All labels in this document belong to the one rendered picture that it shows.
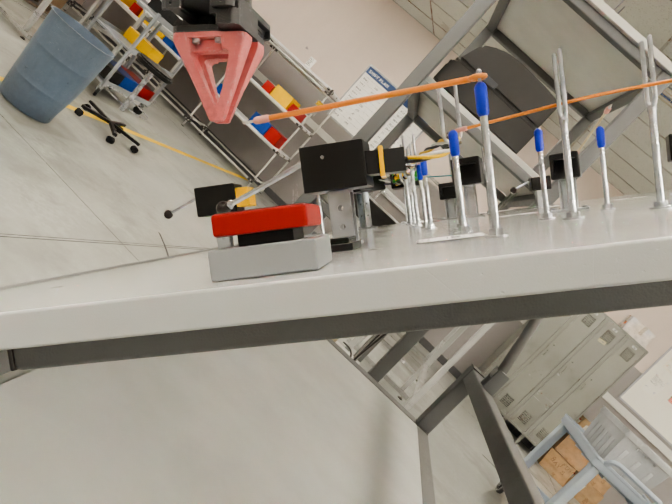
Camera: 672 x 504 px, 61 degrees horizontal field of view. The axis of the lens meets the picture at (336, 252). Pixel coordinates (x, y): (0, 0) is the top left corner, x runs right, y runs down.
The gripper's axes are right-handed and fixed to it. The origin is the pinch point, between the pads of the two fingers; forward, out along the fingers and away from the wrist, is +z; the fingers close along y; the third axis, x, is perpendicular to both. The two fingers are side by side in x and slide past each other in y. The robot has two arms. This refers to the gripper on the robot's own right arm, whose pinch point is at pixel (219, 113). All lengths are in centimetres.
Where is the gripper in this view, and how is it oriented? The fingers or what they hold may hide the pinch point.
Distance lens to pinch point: 54.9
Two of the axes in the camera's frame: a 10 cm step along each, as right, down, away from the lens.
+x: -9.8, -0.3, 2.0
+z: -0.2, 10.0, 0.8
